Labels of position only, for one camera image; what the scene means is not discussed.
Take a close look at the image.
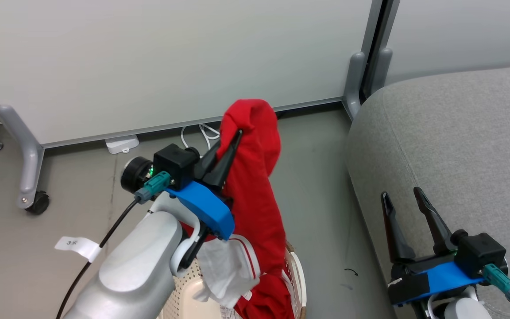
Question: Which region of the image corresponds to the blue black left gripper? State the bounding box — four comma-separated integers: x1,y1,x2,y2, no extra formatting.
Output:
165,129,243,241

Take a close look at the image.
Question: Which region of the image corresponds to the red garment with white trim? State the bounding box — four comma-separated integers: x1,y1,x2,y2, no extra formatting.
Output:
192,98,296,319

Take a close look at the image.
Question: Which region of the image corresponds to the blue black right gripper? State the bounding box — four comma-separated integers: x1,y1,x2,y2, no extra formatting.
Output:
381,187,486,307

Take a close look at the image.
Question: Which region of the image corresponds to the narrow white partition panel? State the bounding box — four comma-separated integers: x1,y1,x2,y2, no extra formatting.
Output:
383,0,510,86

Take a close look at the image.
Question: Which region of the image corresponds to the cream perforated laundry basket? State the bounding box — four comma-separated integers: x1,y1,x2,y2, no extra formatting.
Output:
158,241,308,319

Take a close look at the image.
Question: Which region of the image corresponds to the white paper cable tag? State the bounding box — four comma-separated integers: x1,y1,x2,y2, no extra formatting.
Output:
54,236,102,263

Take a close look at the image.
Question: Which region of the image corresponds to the black left cable, teal plug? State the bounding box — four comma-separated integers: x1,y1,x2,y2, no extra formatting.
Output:
56,172,172,319

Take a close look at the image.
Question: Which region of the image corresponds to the black caster wheel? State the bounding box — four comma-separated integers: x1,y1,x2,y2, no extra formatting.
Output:
25,191,50,216

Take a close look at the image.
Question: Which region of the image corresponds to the grey fabric sofa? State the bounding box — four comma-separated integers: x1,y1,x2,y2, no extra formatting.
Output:
346,65,510,319

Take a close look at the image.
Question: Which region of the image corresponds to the grey partition leg with caster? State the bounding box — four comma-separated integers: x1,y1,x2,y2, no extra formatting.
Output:
0,105,46,210

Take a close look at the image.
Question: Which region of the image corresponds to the white power adapter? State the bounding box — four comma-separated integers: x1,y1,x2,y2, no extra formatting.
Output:
105,135,141,155

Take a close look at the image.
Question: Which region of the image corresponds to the large white partition panel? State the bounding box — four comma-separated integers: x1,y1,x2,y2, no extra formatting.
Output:
0,0,386,149

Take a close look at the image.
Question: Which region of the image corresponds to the white looped cable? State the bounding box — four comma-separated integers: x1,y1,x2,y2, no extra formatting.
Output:
180,124,221,152

